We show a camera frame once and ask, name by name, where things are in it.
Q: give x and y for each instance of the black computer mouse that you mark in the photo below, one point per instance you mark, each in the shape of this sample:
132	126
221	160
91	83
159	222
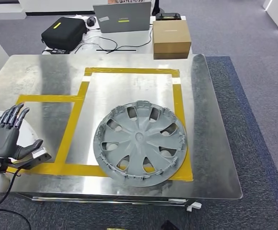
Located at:
91	21

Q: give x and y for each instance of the black right robot foot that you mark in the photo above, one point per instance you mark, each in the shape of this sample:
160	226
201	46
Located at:
170	226

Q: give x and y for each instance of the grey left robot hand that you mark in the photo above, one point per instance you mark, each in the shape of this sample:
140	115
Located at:
3	143

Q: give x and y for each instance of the grey wheel hubcap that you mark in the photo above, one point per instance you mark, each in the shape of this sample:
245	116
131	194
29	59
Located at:
139	143

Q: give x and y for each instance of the white curved plastic part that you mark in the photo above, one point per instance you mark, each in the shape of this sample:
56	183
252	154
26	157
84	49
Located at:
26	133

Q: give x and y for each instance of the brown cardboard box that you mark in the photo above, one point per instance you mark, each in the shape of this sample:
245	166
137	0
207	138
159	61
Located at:
171	39

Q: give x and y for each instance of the white power strip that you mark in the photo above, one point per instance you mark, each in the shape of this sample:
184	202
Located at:
194	206

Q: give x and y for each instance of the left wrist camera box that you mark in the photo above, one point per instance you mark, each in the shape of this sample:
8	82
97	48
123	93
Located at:
39	154

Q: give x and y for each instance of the white desk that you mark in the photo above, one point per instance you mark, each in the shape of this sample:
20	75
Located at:
129	41

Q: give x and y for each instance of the grey laptop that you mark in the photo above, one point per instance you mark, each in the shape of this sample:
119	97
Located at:
122	17

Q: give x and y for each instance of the black carrying case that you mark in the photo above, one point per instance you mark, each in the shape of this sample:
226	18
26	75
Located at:
63	33

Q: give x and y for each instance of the stainless steel workbench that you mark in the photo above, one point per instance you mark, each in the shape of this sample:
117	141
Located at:
201	127

